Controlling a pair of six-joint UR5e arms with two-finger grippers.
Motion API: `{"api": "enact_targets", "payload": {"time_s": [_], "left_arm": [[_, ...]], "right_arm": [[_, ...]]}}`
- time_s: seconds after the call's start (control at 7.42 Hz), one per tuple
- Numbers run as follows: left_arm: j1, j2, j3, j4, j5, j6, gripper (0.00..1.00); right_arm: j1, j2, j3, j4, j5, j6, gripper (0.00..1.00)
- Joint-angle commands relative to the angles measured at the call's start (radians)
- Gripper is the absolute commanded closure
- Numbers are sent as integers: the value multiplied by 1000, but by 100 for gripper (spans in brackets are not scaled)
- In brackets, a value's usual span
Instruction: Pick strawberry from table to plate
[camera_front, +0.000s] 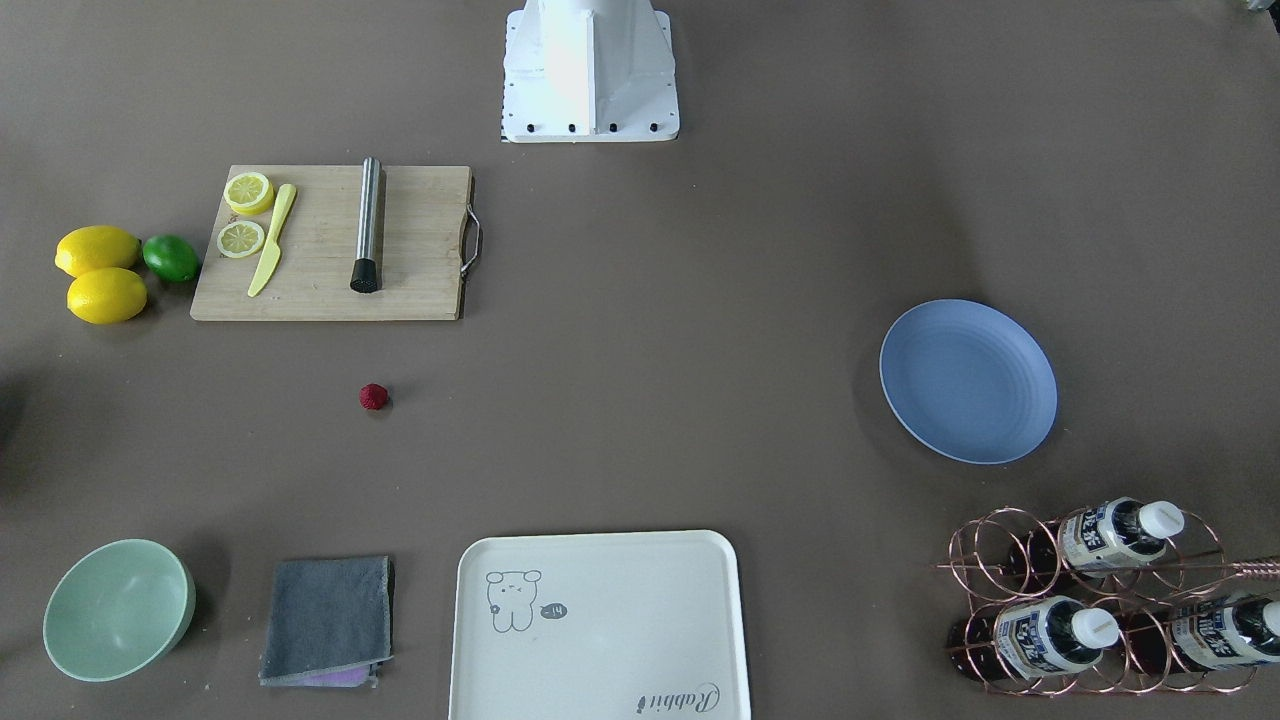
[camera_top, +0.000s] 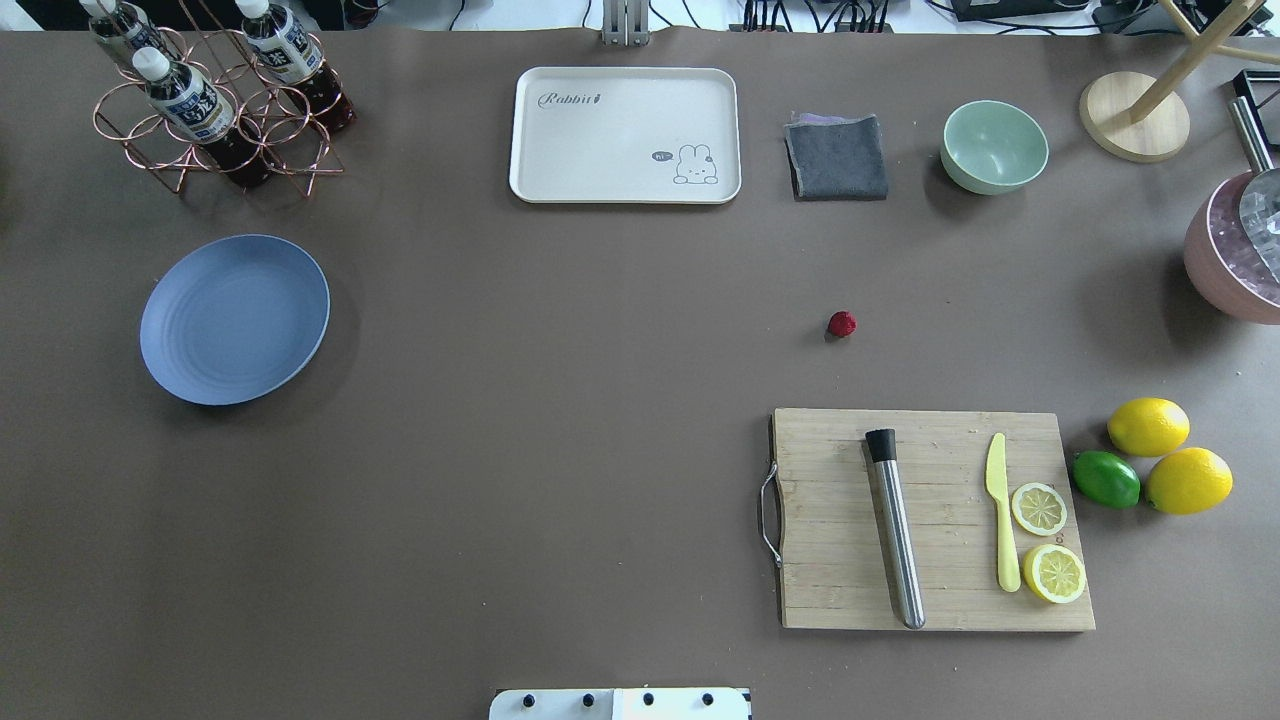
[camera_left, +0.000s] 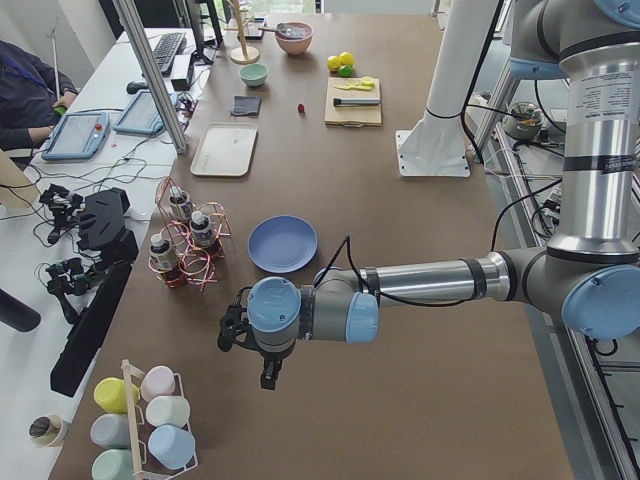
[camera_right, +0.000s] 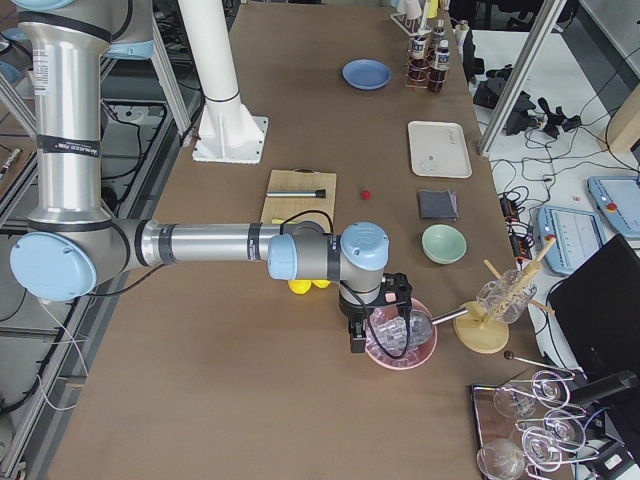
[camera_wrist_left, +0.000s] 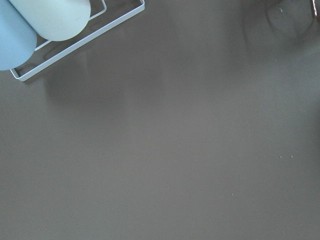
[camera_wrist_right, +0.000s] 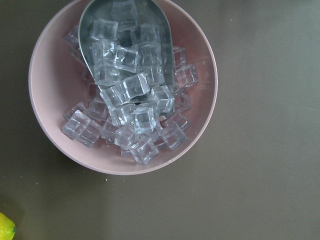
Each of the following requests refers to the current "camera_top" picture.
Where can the red strawberry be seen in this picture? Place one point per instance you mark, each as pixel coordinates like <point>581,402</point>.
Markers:
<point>841,324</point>

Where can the blue round plate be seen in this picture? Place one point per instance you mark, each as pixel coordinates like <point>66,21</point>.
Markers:
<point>235,320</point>

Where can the cream rabbit tray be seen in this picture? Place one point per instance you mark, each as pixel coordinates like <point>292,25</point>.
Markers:
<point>625,135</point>

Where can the steel muddler black tip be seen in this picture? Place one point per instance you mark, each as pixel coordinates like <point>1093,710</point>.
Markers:
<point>881,444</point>

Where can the grey folded cloth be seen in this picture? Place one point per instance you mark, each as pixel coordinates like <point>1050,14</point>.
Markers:
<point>837,158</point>

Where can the yellow plastic knife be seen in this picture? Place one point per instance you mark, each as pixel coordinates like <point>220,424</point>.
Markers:
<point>997,487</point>

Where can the green bowl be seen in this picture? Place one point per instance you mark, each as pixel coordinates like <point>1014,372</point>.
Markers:
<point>991,147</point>

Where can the upper lemon slice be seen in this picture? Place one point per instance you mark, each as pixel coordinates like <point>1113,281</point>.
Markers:
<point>1039,509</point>

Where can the lower lemon half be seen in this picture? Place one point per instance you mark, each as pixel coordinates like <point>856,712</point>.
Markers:
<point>1054,573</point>

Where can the green lime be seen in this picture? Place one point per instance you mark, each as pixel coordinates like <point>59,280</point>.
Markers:
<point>1106,478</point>

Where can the back right drink bottle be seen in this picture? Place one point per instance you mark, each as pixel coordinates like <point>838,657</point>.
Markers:
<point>284,48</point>

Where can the drink bottle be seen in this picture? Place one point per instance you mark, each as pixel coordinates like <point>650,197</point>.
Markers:
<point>284,48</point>
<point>198,109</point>
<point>122,28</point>

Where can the upper yellow lemon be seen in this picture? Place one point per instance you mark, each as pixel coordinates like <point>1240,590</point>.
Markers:
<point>1148,427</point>

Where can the yellow lemon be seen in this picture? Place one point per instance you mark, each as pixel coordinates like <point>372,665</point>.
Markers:
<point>1188,481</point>
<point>1148,427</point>

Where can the front drink bottle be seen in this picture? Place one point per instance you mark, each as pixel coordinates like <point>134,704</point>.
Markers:
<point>198,109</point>

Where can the wooden cup stand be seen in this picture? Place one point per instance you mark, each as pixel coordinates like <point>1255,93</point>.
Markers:
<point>1140,118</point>

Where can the lower yellow lemon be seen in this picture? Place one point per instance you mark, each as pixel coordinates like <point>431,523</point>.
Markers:
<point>1188,481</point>

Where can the pink ice bowl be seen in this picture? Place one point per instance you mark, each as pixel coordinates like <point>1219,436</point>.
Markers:
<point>1221,261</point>

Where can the back left drink bottle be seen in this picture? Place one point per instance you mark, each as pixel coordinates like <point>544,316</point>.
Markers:
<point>122,28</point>

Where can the metal ice scoop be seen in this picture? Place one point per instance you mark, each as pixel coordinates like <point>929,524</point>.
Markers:
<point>1258,208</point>

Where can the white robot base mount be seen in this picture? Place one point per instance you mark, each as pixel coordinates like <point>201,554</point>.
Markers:
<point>623,703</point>

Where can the copper wire bottle rack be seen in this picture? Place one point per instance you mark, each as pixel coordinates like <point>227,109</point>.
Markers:
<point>211,40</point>

